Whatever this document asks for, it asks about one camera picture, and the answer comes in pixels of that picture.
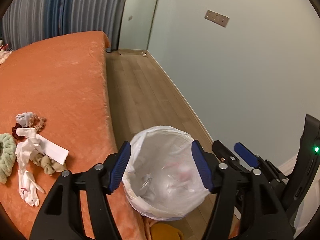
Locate beige knotted cloth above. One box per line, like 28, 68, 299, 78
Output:
31, 153, 67, 176

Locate white paper envelope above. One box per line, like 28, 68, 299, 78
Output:
36, 134, 69, 165

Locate green fluffy headband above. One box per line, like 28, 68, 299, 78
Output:
0, 133, 16, 184

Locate pink patterned scrunchie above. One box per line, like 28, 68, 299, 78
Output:
29, 114, 47, 132

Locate dark red velvet scrunchie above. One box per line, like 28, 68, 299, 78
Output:
11, 123, 24, 140

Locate grey sock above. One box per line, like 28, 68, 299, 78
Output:
15, 112, 33, 127

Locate white lined trash bin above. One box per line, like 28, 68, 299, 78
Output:
122, 126, 209, 221

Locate mustard yellow trousers leg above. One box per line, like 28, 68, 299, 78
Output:
143, 217, 184, 240

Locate orange plush bed blanket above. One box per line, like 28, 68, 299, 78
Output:
1, 31, 146, 239

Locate pink quilted bedspread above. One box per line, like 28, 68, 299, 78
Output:
0, 50, 12, 64

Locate grey blue curtains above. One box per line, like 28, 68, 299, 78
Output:
1, 0, 125, 50

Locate wall switch plate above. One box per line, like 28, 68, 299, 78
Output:
204, 10, 229, 28

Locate standing mirror gold frame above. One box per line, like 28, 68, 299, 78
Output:
118, 0, 158, 55

